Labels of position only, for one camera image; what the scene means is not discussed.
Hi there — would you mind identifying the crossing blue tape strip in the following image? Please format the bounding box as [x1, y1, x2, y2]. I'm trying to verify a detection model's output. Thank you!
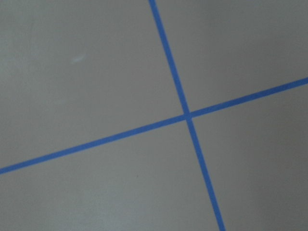
[149, 0, 226, 231]

